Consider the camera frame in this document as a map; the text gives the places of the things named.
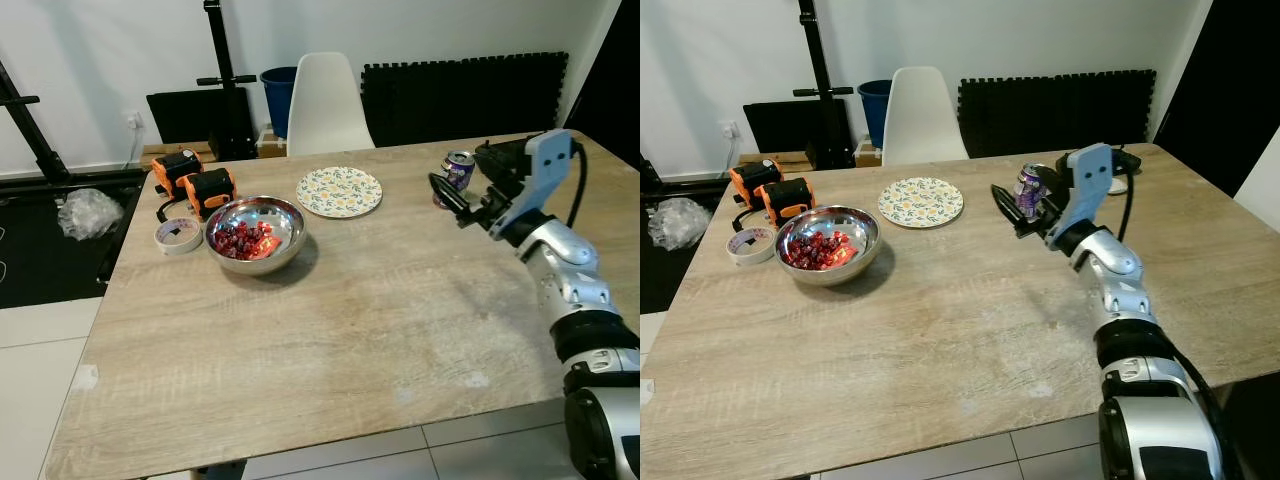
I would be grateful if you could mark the black foam mat panel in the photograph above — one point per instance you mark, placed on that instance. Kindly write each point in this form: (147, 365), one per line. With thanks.
(1050, 110)
(460, 95)

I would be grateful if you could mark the orange black measuring device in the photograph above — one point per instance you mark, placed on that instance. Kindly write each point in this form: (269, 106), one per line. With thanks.
(750, 175)
(790, 198)
(175, 165)
(212, 190)

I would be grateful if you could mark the white wall socket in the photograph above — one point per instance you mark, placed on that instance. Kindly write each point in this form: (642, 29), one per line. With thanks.
(729, 130)
(136, 120)

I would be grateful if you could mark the red berries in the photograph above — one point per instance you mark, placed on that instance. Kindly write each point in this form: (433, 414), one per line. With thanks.
(812, 250)
(240, 240)

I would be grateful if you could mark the floral round plate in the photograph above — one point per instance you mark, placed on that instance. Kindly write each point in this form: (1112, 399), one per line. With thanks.
(339, 192)
(921, 202)

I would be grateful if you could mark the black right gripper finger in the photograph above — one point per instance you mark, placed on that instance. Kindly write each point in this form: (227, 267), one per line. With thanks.
(1015, 212)
(500, 158)
(452, 196)

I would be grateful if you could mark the white tape roll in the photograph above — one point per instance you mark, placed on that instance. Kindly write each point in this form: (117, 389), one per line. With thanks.
(738, 251)
(165, 241)

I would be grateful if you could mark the blue bucket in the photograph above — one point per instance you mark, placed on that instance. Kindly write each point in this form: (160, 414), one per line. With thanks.
(280, 100)
(876, 110)

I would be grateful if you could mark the white plastic chair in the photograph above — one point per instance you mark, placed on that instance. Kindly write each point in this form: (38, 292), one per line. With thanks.
(925, 115)
(330, 100)

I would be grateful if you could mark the black metal stand pole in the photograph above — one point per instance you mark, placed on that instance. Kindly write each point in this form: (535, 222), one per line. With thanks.
(213, 40)
(812, 40)

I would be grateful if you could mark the crumpled clear plastic bag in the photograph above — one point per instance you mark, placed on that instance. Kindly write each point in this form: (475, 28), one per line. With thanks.
(680, 222)
(90, 212)

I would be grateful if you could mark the black oblong device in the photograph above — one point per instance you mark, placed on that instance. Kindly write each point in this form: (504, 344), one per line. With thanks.
(1127, 160)

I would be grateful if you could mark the purple soda can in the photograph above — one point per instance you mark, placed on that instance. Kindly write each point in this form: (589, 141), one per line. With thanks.
(460, 172)
(1030, 190)

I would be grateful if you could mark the small white oval object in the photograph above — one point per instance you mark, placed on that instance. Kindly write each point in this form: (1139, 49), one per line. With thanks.
(1120, 186)

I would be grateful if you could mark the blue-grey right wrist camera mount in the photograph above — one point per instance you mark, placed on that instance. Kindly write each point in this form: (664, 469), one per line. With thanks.
(1090, 185)
(540, 175)

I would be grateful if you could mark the black floor mat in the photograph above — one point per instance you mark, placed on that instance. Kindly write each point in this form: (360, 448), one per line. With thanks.
(660, 280)
(40, 260)

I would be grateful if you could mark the black flat board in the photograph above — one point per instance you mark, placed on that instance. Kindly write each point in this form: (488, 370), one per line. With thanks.
(775, 125)
(180, 115)

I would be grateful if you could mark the black metal rack frame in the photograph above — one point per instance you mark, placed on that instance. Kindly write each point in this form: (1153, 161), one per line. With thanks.
(690, 186)
(60, 182)

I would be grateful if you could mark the stainless steel bowl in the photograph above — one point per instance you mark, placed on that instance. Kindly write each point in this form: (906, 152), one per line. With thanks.
(862, 235)
(287, 225)

